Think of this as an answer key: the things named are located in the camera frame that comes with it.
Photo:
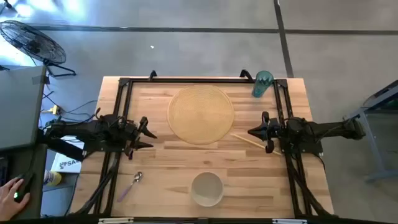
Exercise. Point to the grey metal cart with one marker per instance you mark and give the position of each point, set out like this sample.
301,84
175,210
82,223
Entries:
373,124

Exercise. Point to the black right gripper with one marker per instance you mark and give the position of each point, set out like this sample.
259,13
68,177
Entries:
276,132

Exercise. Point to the black computer mouse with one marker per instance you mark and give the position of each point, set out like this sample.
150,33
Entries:
25,186

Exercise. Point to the yellow power plug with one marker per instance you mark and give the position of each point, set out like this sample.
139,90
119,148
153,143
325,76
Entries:
55,109

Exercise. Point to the teal transparent plastic tumbler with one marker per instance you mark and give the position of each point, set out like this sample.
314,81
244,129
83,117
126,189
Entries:
262,85

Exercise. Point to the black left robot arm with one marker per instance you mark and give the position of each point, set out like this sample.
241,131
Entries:
81,130

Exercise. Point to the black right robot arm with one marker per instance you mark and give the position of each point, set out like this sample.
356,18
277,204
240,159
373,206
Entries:
320,129

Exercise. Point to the black aluminium table frame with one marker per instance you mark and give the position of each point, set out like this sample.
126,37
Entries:
199,80

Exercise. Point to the black table clamp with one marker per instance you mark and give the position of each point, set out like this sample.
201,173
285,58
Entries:
152,74
246,74

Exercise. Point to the white bracket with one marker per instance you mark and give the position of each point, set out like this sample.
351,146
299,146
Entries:
115,220
289,221

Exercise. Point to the round woven beige placemat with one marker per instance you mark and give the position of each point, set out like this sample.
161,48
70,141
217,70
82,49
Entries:
200,115

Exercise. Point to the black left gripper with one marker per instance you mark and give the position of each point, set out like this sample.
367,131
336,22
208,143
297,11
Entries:
129,137

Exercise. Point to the white cardboard box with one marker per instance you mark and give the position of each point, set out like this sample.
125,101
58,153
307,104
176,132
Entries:
66,163

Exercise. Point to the light wooden chopstick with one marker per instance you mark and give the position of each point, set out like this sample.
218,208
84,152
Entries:
248,142

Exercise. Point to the person's hand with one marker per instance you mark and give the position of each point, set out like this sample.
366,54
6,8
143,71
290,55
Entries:
7,202

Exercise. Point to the yellow and white object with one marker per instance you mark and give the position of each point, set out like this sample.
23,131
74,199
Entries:
53,178

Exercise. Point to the dark desk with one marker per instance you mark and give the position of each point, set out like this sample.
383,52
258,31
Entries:
35,168

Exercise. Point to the grey desk top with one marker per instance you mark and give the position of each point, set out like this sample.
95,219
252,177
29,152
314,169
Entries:
18,109

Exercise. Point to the white ribbed bowl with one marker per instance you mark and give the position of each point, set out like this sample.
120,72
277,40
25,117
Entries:
207,189

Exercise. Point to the black floor fan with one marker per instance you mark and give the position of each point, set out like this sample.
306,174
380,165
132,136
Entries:
31,42

